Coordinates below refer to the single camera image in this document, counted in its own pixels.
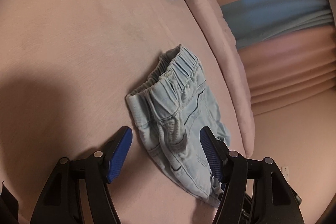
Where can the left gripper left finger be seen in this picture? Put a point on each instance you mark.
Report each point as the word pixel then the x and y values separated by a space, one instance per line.
pixel 60 202

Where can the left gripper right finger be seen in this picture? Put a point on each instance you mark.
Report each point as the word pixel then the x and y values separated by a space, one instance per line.
pixel 254 191

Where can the light blue strawberry pants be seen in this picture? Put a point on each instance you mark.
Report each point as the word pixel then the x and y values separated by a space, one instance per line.
pixel 169 110

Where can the pink curtain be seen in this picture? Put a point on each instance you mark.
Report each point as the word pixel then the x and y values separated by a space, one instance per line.
pixel 290 67

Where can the pink bed sheet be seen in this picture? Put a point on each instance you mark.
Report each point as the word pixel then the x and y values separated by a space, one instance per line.
pixel 66 68

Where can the blue curtain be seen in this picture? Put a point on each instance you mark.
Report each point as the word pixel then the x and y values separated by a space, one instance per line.
pixel 254 21

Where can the pink duvet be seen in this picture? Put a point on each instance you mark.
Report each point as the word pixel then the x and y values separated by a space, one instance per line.
pixel 210 19

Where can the wall power socket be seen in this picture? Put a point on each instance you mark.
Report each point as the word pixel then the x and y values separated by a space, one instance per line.
pixel 285 173

